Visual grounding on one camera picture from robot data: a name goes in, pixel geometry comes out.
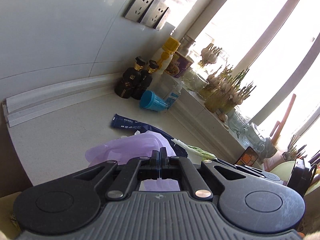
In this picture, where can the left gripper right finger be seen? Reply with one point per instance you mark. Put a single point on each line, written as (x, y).
(182, 170)

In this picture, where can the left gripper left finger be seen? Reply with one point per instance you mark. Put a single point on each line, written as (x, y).
(131, 174)

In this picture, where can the utensil holder with chopsticks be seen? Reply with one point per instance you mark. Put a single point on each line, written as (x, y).
(301, 147)

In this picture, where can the green onion stalk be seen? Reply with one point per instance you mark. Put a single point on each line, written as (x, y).
(205, 155)

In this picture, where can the dark blue plastic wrapper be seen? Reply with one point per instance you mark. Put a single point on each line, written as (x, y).
(122, 122)

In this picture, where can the smartphone with orange screen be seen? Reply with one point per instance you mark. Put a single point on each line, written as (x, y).
(248, 158)

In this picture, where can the clear glass jar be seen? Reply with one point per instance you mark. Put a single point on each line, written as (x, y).
(247, 133)

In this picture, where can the blue plastic cup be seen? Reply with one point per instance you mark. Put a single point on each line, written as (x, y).
(151, 101)

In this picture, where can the clear sanitizer bottle blue label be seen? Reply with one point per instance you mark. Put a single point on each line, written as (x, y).
(173, 95)

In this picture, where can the left black gold-capped bottle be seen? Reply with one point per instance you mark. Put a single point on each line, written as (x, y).
(130, 79)

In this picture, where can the black gold-capped bottle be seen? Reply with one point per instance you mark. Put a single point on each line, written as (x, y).
(145, 80)
(130, 79)

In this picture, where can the right black gold-capped bottle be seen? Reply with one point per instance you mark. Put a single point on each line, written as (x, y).
(145, 80)

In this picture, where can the sprouting garlic jar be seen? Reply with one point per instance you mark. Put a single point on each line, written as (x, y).
(224, 90)

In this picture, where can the purple food canister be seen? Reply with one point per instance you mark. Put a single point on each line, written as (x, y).
(178, 65)

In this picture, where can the white bottle yellow pump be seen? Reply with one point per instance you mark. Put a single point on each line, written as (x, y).
(164, 55)

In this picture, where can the hanging garlic bunch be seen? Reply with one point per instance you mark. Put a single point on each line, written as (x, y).
(209, 55)

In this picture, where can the metal lidded jar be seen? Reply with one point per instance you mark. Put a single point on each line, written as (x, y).
(185, 44)

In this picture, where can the right wall power socket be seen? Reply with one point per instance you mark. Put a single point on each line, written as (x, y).
(156, 15)

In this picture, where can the wall power socket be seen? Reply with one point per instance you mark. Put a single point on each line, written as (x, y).
(156, 15)
(137, 9)

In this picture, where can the left wall power socket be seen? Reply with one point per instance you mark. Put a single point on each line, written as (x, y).
(137, 9)

